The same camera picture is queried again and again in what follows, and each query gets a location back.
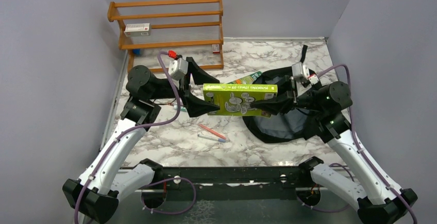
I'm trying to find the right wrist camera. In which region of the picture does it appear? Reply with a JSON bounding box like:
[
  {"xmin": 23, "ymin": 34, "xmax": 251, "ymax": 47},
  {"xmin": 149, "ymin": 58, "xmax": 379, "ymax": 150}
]
[{"xmin": 291, "ymin": 62, "xmax": 320, "ymax": 88}]

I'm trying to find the white green glue stick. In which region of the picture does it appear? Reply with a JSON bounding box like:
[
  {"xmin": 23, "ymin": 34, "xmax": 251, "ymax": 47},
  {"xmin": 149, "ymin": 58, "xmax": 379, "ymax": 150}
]
[{"xmin": 173, "ymin": 105, "xmax": 187, "ymax": 112}]

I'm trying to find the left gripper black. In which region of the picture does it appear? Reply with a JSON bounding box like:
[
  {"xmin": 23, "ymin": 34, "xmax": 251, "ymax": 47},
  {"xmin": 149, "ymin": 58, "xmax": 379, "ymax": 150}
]
[{"xmin": 148, "ymin": 58, "xmax": 221, "ymax": 116}]

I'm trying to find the wooden shelf rack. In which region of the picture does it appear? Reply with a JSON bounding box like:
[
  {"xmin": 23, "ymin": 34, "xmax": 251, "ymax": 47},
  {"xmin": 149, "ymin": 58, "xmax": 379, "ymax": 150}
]
[{"xmin": 107, "ymin": 0, "xmax": 224, "ymax": 73}]

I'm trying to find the white blue marker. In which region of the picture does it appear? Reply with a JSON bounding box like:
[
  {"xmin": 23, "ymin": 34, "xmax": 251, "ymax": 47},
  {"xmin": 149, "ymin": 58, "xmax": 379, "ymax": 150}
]
[{"xmin": 197, "ymin": 134, "xmax": 227, "ymax": 143}]

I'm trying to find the orange pen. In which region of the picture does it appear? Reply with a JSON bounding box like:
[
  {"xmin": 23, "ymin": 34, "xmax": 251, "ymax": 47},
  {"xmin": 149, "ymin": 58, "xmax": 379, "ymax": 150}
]
[{"xmin": 198, "ymin": 124, "xmax": 226, "ymax": 140}]

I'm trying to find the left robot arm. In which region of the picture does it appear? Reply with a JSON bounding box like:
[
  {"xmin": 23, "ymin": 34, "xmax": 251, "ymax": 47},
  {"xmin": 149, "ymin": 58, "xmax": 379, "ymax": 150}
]
[{"xmin": 62, "ymin": 62, "xmax": 218, "ymax": 223}]

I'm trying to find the small red white box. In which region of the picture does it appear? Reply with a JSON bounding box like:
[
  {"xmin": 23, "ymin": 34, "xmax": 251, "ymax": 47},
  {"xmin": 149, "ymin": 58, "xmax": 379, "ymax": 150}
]
[{"xmin": 212, "ymin": 44, "xmax": 220, "ymax": 54}]

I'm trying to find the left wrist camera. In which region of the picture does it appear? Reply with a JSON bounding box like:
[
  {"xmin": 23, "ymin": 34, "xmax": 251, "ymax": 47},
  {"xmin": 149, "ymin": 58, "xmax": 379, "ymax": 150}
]
[{"xmin": 168, "ymin": 58, "xmax": 189, "ymax": 80}]

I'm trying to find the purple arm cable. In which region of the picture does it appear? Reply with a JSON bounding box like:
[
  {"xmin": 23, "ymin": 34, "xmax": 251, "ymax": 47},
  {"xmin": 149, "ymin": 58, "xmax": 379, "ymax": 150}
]
[
  {"xmin": 296, "ymin": 63, "xmax": 419, "ymax": 224},
  {"xmin": 73, "ymin": 51, "xmax": 197, "ymax": 224}
]

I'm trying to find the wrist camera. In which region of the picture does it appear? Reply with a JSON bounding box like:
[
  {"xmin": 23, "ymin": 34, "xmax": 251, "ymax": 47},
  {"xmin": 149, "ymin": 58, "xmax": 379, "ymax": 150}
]
[
  {"xmin": 168, "ymin": 58, "xmax": 189, "ymax": 80},
  {"xmin": 291, "ymin": 62, "xmax": 320, "ymax": 88}
]

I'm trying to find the black student backpack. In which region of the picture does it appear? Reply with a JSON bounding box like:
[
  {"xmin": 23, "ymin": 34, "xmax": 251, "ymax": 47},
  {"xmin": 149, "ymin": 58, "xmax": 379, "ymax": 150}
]
[{"xmin": 241, "ymin": 44, "xmax": 342, "ymax": 144}]

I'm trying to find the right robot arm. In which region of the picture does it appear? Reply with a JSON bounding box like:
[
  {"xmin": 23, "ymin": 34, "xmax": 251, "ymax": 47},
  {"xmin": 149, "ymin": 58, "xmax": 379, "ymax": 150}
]
[{"xmin": 182, "ymin": 61, "xmax": 417, "ymax": 223}]

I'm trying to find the yellow-green treehouse book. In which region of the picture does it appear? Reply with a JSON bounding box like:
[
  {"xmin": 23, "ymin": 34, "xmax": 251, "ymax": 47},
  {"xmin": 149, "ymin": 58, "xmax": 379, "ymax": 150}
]
[{"xmin": 203, "ymin": 83, "xmax": 278, "ymax": 118}]

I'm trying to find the white red box on shelf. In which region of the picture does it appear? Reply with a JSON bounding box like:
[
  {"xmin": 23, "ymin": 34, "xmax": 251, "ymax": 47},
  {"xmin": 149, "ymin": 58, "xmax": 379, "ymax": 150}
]
[{"xmin": 124, "ymin": 23, "xmax": 150, "ymax": 37}]

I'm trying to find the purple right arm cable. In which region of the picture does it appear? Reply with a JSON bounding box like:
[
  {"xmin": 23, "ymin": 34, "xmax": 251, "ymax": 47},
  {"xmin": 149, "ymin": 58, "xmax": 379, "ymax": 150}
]
[{"xmin": 296, "ymin": 63, "xmax": 419, "ymax": 224}]

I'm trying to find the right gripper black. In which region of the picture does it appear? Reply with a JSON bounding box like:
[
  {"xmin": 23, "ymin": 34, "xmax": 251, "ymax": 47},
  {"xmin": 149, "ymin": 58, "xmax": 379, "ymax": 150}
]
[{"xmin": 251, "ymin": 74, "xmax": 326, "ymax": 115}]

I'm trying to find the black mounting rail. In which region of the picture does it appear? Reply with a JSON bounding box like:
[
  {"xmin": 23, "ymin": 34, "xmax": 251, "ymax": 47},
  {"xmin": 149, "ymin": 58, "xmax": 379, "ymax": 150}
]
[{"xmin": 94, "ymin": 159, "xmax": 332, "ymax": 201}]

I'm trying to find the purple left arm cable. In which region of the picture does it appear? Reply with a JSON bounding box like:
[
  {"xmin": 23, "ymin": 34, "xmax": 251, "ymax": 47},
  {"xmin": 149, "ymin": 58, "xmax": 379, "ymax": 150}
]
[{"xmin": 73, "ymin": 51, "xmax": 197, "ymax": 224}]

